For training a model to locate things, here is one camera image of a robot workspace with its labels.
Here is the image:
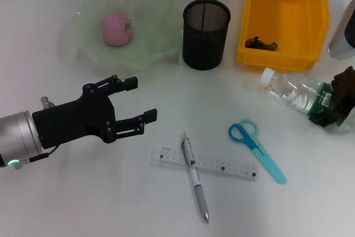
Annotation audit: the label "clear green-label water bottle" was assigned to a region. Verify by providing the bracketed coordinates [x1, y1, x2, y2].
[260, 67, 355, 135]

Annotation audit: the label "yellow plastic bin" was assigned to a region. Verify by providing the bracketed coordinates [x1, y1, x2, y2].
[236, 0, 332, 71]

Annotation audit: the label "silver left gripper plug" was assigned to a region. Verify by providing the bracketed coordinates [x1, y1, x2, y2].
[40, 96, 56, 109]

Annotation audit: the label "green plastic wrapper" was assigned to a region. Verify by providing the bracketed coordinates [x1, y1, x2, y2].
[244, 36, 279, 52]

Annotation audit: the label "blue scissors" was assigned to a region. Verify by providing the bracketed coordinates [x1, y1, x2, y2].
[228, 119, 287, 184]

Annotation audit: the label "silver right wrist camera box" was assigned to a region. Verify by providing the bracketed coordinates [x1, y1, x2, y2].
[327, 0, 355, 60]

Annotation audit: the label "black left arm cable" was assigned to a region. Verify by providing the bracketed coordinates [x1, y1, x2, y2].
[15, 145, 58, 167]

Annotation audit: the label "grey white ballpoint pen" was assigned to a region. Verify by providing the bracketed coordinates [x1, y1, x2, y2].
[180, 133, 210, 224]

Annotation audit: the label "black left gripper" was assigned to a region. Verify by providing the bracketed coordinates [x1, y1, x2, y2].
[32, 74, 158, 149]

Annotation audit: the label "black mesh pen holder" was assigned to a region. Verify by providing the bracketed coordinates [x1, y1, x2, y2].
[182, 0, 231, 70]

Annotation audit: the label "transparent plastic ruler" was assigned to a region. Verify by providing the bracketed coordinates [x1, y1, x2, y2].
[149, 145, 258, 181]

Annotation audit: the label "pink peach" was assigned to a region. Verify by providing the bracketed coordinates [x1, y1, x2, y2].
[101, 11, 134, 47]

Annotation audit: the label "green glass fruit plate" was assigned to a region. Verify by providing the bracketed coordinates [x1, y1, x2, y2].
[58, 0, 181, 76]

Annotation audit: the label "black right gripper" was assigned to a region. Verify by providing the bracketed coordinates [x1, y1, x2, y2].
[308, 66, 355, 129]

